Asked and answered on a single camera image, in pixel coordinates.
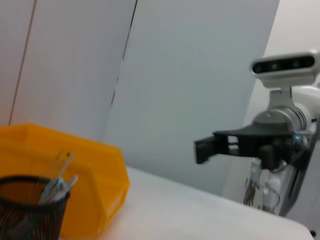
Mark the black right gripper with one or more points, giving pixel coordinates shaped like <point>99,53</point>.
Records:
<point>252,142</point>

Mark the clear plastic ruler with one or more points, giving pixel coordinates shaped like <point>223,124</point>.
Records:
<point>61,162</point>

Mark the blue capped scissors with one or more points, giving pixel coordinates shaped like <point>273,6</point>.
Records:
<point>53,190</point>

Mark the black mesh pen cup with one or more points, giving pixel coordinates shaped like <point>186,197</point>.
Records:
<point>30,215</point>

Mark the white humanoid robot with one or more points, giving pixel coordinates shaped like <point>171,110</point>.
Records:
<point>265,185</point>

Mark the grey robot stand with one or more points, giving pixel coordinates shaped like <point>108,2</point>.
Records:
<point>300,175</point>

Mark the yellow plastic bin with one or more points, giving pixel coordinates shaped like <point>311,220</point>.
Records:
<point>87,162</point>

